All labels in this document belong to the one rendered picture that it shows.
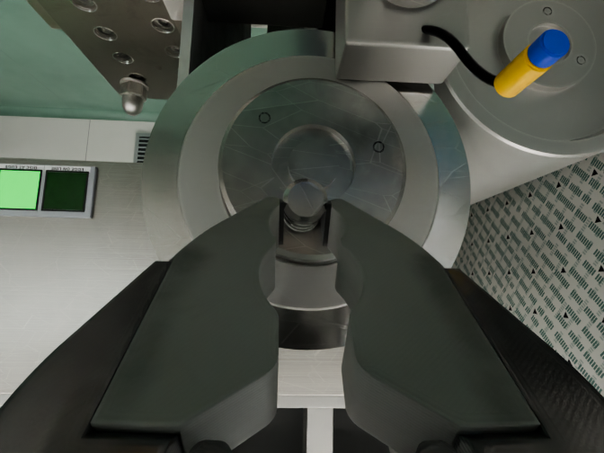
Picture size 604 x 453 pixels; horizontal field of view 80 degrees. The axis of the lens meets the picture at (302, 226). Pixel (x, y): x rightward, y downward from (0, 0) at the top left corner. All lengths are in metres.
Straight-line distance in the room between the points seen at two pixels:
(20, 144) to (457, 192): 3.56
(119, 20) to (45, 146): 3.09
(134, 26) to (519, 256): 0.44
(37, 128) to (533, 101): 3.53
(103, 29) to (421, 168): 0.41
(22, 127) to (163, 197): 3.53
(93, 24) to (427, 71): 0.39
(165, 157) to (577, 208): 0.25
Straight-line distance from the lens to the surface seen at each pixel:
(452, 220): 0.18
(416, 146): 0.17
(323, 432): 0.53
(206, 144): 0.17
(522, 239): 0.33
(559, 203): 0.31
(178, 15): 0.24
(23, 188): 0.60
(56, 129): 3.54
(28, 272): 0.59
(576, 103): 0.24
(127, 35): 0.50
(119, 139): 3.30
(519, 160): 0.21
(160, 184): 0.17
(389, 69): 0.17
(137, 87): 0.57
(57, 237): 0.57
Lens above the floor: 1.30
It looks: 9 degrees down
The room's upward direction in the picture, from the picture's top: 179 degrees counter-clockwise
